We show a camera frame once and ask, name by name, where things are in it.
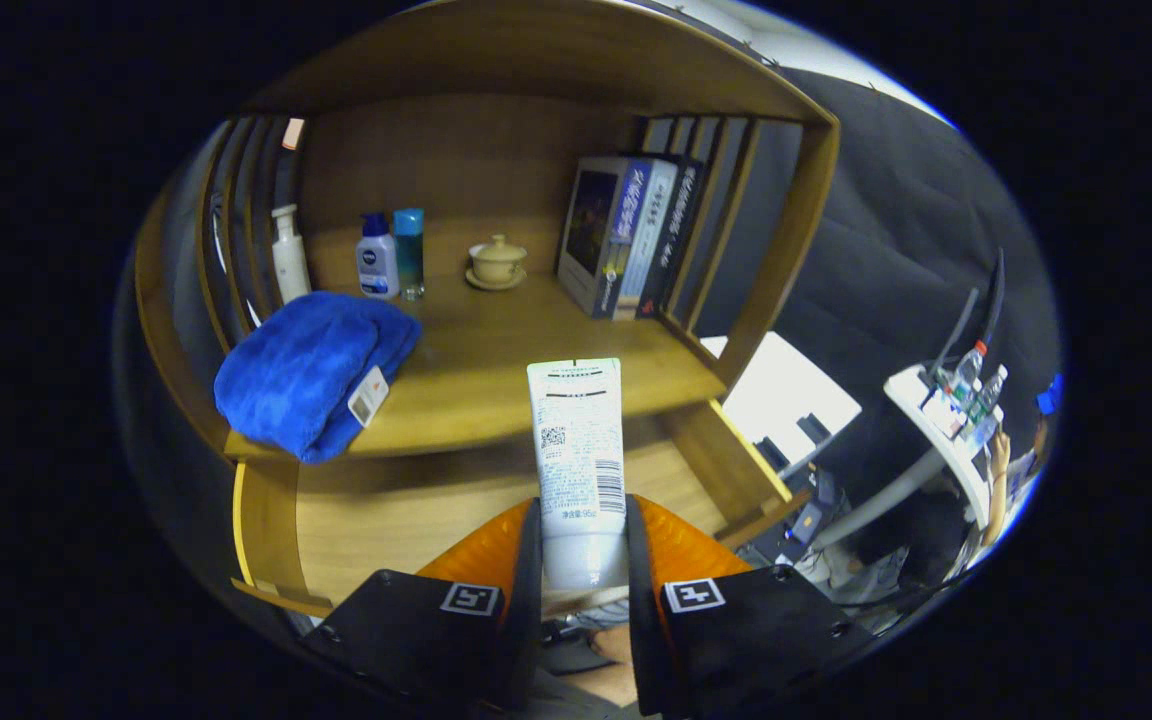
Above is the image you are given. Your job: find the white side table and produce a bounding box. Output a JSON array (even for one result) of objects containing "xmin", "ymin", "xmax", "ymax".
[{"xmin": 816, "ymin": 363, "xmax": 997, "ymax": 551}]

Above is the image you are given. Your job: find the black backdrop cloth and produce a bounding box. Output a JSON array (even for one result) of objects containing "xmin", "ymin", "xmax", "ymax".
[{"xmin": 121, "ymin": 65, "xmax": 1062, "ymax": 561}]

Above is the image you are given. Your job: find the white pump bottle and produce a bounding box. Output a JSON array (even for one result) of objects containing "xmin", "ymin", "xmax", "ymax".
[{"xmin": 270, "ymin": 204, "xmax": 312, "ymax": 305}]

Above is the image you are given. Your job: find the thick book with blue spine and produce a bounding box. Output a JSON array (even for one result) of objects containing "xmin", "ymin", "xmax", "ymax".
[{"xmin": 557, "ymin": 155, "xmax": 655, "ymax": 320}]

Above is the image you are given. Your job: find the black computer tower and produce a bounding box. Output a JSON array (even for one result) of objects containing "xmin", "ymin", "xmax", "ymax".
[{"xmin": 736, "ymin": 485, "xmax": 842, "ymax": 571}]

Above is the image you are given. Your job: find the wooden countertop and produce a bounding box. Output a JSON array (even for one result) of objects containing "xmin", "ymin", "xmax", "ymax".
[{"xmin": 224, "ymin": 268, "xmax": 729, "ymax": 463}]

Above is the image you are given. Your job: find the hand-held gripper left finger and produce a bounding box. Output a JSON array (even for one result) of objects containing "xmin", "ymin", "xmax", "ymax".
[{"xmin": 301, "ymin": 497, "xmax": 544, "ymax": 713}]

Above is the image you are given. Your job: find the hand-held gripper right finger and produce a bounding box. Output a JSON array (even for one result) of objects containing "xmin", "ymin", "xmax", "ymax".
[{"xmin": 624, "ymin": 493, "xmax": 872, "ymax": 716}]

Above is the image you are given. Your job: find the teal bottle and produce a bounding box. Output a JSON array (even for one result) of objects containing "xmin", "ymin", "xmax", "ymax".
[{"xmin": 393, "ymin": 208, "xmax": 426, "ymax": 301}]

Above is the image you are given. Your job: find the book with pale spine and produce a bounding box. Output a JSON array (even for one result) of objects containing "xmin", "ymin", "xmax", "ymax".
[{"xmin": 612, "ymin": 160, "xmax": 682, "ymax": 322}]

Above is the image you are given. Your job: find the white appliance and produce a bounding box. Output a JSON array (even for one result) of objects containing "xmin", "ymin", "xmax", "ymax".
[{"xmin": 701, "ymin": 332, "xmax": 864, "ymax": 471}]

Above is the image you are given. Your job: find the book with black spine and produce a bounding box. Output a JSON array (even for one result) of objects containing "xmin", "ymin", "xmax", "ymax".
[{"xmin": 636, "ymin": 158, "xmax": 705, "ymax": 320}]

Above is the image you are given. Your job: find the clear bottle with red cap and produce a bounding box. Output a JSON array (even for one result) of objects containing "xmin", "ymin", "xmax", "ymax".
[{"xmin": 954, "ymin": 340, "xmax": 989, "ymax": 396}]

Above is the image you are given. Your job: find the wooden drawer with black knob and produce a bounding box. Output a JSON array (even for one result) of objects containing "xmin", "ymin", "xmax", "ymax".
[{"xmin": 231, "ymin": 400, "xmax": 812, "ymax": 619}]

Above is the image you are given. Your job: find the white bottle with blue cap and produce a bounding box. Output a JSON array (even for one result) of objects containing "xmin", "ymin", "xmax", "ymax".
[{"xmin": 356, "ymin": 212, "xmax": 401, "ymax": 300}]

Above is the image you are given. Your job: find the beige lidded teacup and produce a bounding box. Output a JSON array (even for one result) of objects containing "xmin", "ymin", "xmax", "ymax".
[{"xmin": 465, "ymin": 234, "xmax": 529, "ymax": 292}]

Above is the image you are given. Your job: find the wooden cabinet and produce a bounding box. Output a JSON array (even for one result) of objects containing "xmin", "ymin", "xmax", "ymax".
[{"xmin": 133, "ymin": 0, "xmax": 842, "ymax": 621}]

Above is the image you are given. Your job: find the blue towel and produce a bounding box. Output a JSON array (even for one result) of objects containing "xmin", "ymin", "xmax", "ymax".
[{"xmin": 214, "ymin": 291, "xmax": 424, "ymax": 465}]

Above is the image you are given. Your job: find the white tube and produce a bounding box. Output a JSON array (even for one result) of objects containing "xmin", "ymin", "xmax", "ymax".
[{"xmin": 526, "ymin": 358, "xmax": 629, "ymax": 593}]

